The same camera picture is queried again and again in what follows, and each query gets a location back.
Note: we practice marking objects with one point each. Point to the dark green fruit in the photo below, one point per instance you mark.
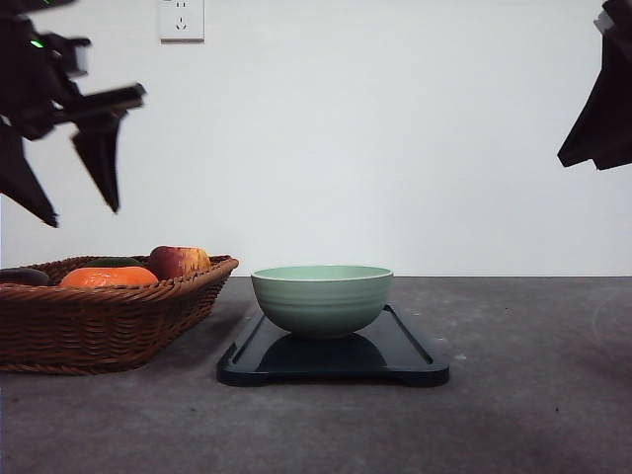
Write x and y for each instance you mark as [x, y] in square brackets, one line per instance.
[113, 262]

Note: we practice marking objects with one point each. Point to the white wall socket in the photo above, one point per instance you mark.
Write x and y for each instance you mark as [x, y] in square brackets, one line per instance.
[181, 22]

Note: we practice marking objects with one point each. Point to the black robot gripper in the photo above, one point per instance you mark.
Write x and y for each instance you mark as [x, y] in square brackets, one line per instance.
[604, 133]

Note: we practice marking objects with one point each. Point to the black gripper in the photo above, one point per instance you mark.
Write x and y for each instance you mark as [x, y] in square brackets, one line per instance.
[36, 94]

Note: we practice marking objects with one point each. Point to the orange tangerine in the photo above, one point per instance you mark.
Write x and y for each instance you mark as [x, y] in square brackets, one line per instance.
[109, 276]

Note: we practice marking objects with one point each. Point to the dark teal rectangular tray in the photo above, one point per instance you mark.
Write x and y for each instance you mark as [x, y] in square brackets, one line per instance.
[412, 359]

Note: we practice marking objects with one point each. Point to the dark purple eggplant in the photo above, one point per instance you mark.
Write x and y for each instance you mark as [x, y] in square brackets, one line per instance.
[23, 276]

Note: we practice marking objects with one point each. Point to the light green bowl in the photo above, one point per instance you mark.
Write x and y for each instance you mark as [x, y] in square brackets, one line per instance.
[322, 301]

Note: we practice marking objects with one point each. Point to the red yellow apple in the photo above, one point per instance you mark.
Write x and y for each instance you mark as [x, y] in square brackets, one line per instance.
[173, 261]

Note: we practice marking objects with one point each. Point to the brown wicker basket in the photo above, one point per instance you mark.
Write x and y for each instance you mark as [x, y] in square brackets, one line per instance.
[93, 328]

